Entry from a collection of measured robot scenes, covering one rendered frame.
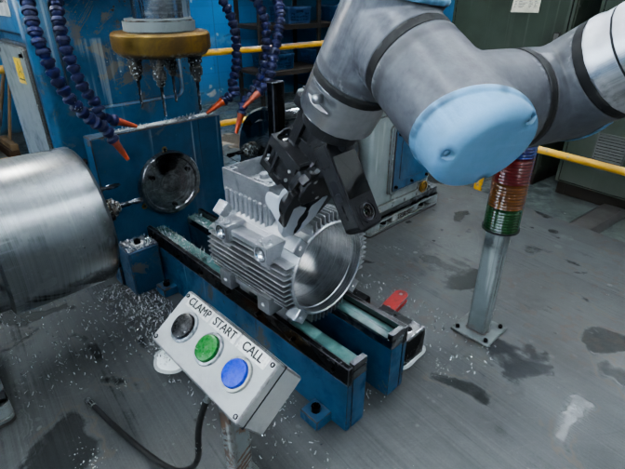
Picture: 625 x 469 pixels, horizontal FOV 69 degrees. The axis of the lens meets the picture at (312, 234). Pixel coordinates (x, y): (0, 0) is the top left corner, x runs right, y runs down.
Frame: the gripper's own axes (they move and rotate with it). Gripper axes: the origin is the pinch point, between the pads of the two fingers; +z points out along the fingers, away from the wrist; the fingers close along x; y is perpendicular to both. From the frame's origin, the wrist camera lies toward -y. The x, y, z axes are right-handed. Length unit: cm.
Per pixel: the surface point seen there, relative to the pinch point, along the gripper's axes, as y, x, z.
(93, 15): 67, -1, 8
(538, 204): 0, -296, 127
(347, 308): -10.9, -10.2, 13.8
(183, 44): 40.6, -5.4, -2.5
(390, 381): -24.5, -9.4, 15.9
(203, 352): -9.8, 21.2, -3.0
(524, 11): 110, -331, 46
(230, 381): -14.4, 21.3, -5.5
